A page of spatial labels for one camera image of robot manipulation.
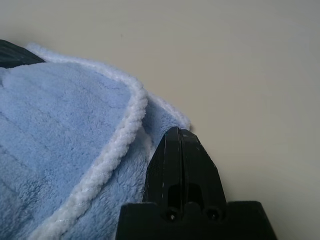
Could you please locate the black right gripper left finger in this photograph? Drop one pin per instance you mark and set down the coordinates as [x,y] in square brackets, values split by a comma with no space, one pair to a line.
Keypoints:
[165,170]

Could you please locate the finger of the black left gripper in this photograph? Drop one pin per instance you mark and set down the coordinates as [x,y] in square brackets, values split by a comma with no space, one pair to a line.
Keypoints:
[17,55]

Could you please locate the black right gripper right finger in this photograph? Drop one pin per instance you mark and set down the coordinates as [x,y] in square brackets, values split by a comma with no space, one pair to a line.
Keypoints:
[202,172]

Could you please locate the light blue white-trimmed towel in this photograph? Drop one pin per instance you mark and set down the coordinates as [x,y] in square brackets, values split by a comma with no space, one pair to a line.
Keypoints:
[62,137]

